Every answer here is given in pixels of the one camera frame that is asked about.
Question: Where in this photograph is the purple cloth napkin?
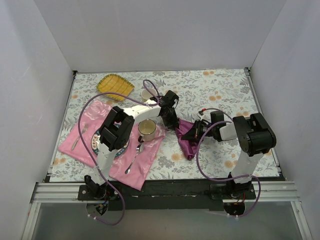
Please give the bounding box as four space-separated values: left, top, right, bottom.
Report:
175 119 198 161

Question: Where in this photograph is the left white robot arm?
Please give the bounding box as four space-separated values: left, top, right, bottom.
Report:
84 90 179 200

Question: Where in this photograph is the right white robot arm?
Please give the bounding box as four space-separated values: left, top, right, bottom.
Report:
178 108 277 200

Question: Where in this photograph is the cream enamel mug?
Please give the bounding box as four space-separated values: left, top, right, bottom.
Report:
138 119 157 143

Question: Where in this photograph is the pale green mug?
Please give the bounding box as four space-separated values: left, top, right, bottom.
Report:
140 88 157 103

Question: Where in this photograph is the silver spoon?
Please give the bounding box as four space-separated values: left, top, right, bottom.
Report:
124 142 144 175

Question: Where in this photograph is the yellow woven tray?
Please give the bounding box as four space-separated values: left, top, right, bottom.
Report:
96 73 135 96

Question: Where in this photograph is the pink floral cloth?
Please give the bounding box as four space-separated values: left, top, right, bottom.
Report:
58 100 166 191

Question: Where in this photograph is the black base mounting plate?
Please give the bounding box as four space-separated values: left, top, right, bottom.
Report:
77 179 256 211

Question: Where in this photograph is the white plate blue rim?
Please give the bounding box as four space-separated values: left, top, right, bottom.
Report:
91 130 130 158

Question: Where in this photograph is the silver fork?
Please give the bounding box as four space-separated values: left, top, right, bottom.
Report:
70 122 90 151

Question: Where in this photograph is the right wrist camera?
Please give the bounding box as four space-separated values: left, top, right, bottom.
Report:
197 109 210 121

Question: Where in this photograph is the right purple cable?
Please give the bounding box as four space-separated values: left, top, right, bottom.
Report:
195 107 262 218

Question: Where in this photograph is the purple cable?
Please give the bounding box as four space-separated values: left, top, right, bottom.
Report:
77 79 163 225
195 107 262 218

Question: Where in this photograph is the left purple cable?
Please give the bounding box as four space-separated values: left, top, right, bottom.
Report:
77 79 163 225

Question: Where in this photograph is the aluminium frame rail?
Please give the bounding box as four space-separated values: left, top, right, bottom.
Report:
21 182 83 240

